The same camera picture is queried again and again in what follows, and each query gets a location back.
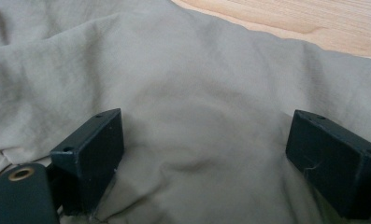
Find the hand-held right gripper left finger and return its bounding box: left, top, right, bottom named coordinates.
left=50, top=107, right=125, bottom=217

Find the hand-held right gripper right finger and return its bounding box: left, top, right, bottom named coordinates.
left=285, top=109, right=371, bottom=220

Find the beige cloth garment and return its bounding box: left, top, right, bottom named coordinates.
left=0, top=0, right=371, bottom=224

